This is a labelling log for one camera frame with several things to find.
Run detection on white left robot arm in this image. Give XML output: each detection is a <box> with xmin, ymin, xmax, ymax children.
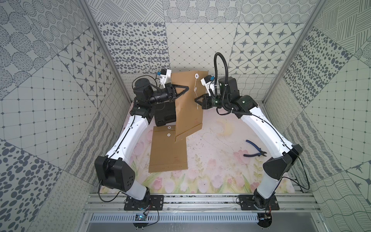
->
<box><xmin>94</xmin><ymin>78</ymin><xmax>189</xmax><ymax>207</ymax></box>

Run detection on brown kraft file bag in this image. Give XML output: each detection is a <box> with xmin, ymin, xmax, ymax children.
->
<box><xmin>149</xmin><ymin>125</ymin><xmax>188</xmax><ymax>173</ymax></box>
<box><xmin>171</xmin><ymin>71</ymin><xmax>208</xmax><ymax>141</ymax></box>

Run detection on aluminium mounting rail frame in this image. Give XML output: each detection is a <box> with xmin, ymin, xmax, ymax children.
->
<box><xmin>82</xmin><ymin>184</ymin><xmax>320</xmax><ymax>213</ymax></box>

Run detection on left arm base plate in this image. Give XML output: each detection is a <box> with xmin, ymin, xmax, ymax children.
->
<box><xmin>124</xmin><ymin>194</ymin><xmax>164</xmax><ymax>211</ymax></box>

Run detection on black plastic tool case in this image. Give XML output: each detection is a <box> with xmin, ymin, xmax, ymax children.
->
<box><xmin>154</xmin><ymin>101</ymin><xmax>176</xmax><ymax>127</ymax></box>

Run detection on blue handled pliers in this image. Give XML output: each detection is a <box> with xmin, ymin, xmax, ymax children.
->
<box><xmin>243</xmin><ymin>140</ymin><xmax>268</xmax><ymax>158</ymax></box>

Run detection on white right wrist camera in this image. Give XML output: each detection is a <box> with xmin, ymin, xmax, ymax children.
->
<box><xmin>201</xmin><ymin>75</ymin><xmax>215</xmax><ymax>97</ymax></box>

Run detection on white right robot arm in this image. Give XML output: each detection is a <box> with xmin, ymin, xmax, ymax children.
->
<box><xmin>195</xmin><ymin>75</ymin><xmax>303</xmax><ymax>203</ymax></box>

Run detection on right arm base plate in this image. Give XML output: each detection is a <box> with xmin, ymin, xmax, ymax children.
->
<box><xmin>236</xmin><ymin>194</ymin><xmax>280</xmax><ymax>211</ymax></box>

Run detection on white file bag string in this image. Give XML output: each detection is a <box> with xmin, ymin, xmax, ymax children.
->
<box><xmin>193</xmin><ymin>74</ymin><xmax>201</xmax><ymax>110</ymax></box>

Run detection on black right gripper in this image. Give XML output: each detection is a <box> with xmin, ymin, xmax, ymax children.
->
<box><xmin>194</xmin><ymin>93</ymin><xmax>230</xmax><ymax>110</ymax></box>

